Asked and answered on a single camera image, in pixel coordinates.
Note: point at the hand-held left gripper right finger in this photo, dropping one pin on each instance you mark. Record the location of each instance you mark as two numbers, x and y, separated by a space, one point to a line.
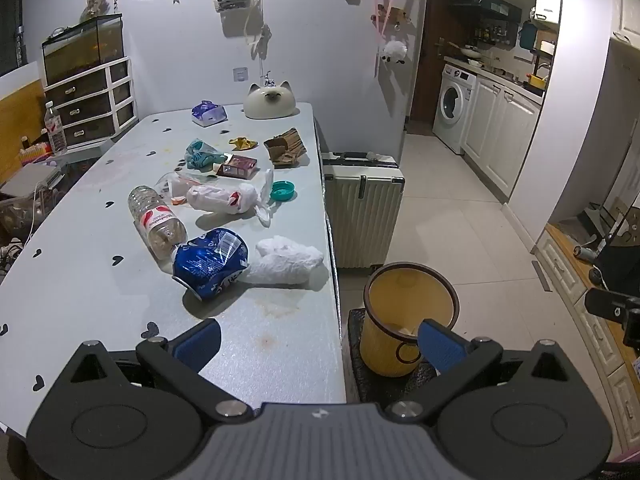
441 346

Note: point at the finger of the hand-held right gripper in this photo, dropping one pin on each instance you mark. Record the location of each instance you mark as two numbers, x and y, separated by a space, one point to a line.
607 304

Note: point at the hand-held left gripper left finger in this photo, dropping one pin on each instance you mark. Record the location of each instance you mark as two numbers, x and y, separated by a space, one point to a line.
197 346

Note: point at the yellow trash bin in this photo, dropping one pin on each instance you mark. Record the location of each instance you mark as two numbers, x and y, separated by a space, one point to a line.
385 342

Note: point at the crushed blue snack packet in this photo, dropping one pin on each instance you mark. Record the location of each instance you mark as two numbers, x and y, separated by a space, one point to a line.
205 262

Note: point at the white plastic bag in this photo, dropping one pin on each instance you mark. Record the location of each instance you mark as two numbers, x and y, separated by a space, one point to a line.
215 197
285 261

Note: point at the clear plastic bottle red label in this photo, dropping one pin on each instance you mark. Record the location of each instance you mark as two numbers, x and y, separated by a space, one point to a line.
156 220

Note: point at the clear plastic bag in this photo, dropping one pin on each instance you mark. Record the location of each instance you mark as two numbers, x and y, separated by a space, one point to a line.
169 184

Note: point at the teal plastic lid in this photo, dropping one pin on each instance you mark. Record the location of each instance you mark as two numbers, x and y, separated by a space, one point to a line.
283 191

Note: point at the maroon box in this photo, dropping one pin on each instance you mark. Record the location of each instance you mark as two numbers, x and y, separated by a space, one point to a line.
240 166

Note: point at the teal wrapper bag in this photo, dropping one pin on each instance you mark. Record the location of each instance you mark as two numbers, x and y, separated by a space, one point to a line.
199 155

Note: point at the gold foil wrapper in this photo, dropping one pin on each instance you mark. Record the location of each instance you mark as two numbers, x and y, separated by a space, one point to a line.
243 143

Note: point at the brown cardboard piece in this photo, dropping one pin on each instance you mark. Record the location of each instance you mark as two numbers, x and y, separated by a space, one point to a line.
286 149

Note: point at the wooden-top side cabinet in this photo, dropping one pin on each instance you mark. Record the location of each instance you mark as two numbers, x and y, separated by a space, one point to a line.
580 320

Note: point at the white suitcase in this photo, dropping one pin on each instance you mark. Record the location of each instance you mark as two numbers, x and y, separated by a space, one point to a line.
360 210

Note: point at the white kitchen base cabinets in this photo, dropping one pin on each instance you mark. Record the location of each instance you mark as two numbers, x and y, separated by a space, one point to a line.
500 130

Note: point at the grey side shelf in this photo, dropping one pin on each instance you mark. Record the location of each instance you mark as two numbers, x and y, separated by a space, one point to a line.
85 149

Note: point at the blue tissue pack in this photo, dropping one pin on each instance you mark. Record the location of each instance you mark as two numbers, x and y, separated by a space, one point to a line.
207 114

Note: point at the yellow pot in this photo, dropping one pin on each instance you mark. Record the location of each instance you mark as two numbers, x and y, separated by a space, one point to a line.
536 80

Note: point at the white box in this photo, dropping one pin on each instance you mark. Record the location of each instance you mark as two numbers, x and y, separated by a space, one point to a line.
27 180

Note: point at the white washing machine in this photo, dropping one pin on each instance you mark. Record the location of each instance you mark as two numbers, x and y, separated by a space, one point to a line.
452 105

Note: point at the crayon box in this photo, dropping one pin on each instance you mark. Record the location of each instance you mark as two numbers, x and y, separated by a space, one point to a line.
35 154

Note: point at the cat-shaped ceramic ornament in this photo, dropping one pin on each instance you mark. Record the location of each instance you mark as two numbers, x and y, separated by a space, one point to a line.
267 104

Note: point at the water bottle with white cap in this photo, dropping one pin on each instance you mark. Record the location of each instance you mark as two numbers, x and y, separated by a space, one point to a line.
55 130

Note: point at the white drawer cabinet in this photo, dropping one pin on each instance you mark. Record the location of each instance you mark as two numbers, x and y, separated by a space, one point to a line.
85 105

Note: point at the small silver figurine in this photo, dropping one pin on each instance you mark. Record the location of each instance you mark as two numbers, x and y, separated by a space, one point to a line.
270 79

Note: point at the brown door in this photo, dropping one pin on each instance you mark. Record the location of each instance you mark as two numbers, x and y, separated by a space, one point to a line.
425 60

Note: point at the frying pan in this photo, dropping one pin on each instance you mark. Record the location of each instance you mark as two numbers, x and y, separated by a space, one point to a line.
470 51

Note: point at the plush sheep toy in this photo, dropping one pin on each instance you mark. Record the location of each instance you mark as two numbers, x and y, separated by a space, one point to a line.
392 51

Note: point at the glass fish tank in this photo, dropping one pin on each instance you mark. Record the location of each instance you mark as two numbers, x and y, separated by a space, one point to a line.
80 55

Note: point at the black range hood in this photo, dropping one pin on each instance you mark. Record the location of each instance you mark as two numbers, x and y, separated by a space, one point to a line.
487 6

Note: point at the pink ribbon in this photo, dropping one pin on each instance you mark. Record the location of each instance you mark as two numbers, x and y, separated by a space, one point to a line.
381 15

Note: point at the white hanging ribbon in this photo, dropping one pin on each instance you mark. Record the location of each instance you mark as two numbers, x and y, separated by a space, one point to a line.
257 10

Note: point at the white wall hook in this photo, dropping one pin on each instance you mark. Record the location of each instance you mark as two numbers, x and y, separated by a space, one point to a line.
240 74

